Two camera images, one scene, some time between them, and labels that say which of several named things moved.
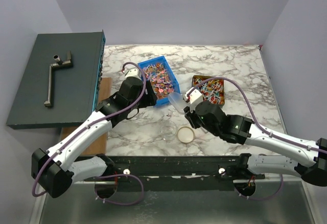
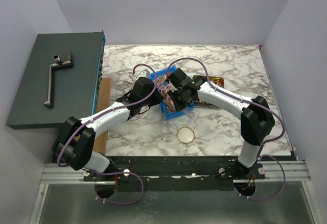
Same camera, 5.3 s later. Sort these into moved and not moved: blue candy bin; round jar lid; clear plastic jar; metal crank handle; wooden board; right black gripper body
Moved: right black gripper body; blue candy bin
Not moved: wooden board; clear plastic jar; metal crank handle; round jar lid
